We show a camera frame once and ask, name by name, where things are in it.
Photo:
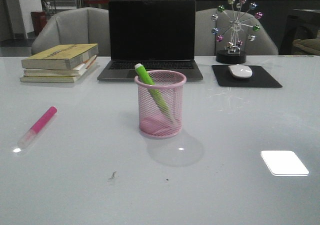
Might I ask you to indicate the green highlighter pen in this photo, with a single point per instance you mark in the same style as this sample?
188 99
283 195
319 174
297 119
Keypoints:
155 93

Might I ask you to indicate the pink highlighter pen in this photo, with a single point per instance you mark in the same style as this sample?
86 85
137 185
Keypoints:
29 136

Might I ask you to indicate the pink mesh pen holder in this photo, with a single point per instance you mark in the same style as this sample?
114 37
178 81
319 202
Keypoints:
152 122

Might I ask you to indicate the dark grey laptop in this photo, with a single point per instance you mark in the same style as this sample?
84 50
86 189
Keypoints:
159 34

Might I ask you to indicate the white computer mouse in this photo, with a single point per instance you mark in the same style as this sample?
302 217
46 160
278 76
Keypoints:
240 71

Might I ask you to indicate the ferris wheel desk ornament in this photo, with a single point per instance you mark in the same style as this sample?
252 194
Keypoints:
232 52

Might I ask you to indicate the middle cream book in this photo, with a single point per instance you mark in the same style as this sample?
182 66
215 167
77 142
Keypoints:
77 71

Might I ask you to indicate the cream book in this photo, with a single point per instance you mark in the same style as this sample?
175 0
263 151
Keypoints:
58 78
77 71

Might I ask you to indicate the right grey armchair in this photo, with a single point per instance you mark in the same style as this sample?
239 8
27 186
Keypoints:
205 44

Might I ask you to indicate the grey armchair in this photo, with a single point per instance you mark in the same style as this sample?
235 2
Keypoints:
77 26
205 44

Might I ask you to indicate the top yellow book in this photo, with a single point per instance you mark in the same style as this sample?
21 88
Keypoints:
61 57

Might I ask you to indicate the left grey armchair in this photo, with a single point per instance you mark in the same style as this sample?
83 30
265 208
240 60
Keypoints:
77 26

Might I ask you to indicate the bottom cream book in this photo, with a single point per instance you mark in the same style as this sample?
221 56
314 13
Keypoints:
58 78

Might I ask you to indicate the red bin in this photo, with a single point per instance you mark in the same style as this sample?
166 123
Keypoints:
39 20

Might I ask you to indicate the dark side table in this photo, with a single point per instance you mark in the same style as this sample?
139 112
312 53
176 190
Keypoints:
300 24

